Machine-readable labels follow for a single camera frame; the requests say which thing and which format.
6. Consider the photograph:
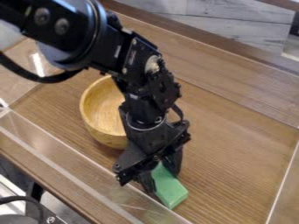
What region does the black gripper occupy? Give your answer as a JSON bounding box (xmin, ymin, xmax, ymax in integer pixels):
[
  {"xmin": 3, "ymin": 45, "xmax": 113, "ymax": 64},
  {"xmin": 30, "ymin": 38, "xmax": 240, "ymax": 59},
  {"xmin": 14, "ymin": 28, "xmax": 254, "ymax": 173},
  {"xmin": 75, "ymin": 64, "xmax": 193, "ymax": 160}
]
[{"xmin": 111, "ymin": 111, "xmax": 190, "ymax": 194}]

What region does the green rectangular block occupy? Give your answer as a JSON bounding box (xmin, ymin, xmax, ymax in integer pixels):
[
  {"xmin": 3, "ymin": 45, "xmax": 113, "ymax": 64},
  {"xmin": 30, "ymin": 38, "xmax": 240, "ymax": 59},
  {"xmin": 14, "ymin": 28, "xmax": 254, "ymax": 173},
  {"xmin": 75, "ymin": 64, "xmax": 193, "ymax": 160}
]
[{"xmin": 150, "ymin": 163, "xmax": 189, "ymax": 209}]

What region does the brown wooden bowl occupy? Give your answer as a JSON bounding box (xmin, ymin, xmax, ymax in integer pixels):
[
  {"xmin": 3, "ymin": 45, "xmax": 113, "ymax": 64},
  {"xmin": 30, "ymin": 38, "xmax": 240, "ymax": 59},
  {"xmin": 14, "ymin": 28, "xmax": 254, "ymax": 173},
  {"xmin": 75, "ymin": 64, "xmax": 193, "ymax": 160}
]
[{"xmin": 78, "ymin": 75, "xmax": 126, "ymax": 150}]

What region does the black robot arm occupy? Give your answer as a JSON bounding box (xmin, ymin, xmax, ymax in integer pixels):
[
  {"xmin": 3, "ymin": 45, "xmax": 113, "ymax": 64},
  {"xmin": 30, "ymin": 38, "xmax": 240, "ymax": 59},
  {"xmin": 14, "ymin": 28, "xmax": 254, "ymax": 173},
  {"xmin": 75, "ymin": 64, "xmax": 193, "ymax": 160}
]
[{"xmin": 0, "ymin": 0, "xmax": 190, "ymax": 193}]

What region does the clear acrylic front wall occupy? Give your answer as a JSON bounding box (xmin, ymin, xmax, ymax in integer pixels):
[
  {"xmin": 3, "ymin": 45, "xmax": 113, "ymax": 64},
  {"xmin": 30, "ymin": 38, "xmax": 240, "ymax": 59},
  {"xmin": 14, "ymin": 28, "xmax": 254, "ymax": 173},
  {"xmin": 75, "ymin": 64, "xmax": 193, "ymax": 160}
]
[{"xmin": 0, "ymin": 108, "xmax": 190, "ymax": 224}]

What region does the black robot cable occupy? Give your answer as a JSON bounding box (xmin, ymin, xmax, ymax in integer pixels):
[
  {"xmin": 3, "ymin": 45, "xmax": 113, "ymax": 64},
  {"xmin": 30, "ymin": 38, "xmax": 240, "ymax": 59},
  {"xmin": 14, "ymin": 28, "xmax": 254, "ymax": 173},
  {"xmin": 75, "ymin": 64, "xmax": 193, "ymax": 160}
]
[{"xmin": 0, "ymin": 52, "xmax": 85, "ymax": 84}]

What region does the black cable under table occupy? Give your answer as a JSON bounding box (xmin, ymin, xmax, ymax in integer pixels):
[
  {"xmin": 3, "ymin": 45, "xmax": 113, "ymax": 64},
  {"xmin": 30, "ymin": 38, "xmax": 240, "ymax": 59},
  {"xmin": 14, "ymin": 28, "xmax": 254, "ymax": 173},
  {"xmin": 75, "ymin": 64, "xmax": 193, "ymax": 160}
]
[{"xmin": 0, "ymin": 195, "xmax": 41, "ymax": 224}]

